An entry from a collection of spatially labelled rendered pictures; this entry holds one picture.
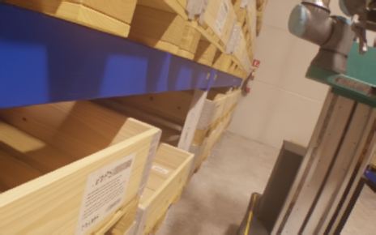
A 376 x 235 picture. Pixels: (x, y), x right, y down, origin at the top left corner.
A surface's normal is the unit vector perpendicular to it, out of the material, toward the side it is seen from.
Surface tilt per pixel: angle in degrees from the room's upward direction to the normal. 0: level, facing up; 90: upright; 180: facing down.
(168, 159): 90
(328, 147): 90
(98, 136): 90
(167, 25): 90
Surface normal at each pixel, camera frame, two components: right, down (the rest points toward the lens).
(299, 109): -0.25, 0.10
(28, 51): 0.92, 0.33
